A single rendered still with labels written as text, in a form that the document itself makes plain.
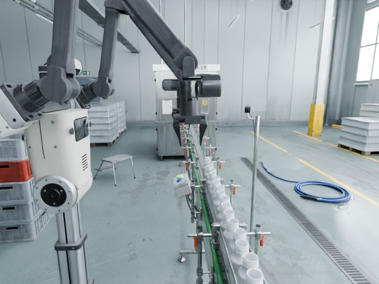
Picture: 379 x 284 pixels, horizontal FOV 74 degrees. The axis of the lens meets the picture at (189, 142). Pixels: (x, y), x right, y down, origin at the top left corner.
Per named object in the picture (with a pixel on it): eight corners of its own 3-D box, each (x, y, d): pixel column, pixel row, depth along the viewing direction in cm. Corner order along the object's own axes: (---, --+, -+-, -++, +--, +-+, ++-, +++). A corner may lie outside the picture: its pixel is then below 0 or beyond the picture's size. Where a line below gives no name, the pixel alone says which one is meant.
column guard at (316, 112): (322, 136, 865) (326, 103, 842) (311, 136, 863) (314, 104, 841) (316, 134, 904) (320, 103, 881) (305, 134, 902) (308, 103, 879)
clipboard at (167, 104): (172, 114, 544) (172, 99, 537) (162, 114, 543) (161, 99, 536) (172, 114, 547) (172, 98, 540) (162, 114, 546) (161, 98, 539)
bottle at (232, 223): (218, 263, 85) (219, 219, 81) (232, 257, 88) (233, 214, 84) (229, 274, 80) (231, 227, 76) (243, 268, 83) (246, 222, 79)
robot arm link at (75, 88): (39, 85, 78) (30, 84, 73) (67, 68, 77) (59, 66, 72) (57, 110, 80) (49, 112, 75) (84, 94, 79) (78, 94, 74)
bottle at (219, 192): (228, 226, 108) (229, 190, 105) (223, 233, 103) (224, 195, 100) (215, 222, 111) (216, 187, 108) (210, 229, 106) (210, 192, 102)
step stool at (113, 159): (114, 172, 489) (112, 151, 481) (136, 178, 456) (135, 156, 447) (92, 178, 451) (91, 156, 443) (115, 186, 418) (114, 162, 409)
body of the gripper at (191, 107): (206, 121, 76) (206, 96, 75) (173, 122, 76) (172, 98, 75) (204, 119, 83) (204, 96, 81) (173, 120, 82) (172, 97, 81)
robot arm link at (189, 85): (179, 78, 79) (179, 77, 74) (200, 78, 80) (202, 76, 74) (179, 100, 81) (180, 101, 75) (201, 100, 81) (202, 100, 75)
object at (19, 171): (26, 181, 253) (23, 160, 249) (-19, 183, 247) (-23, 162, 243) (49, 164, 312) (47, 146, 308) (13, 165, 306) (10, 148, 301)
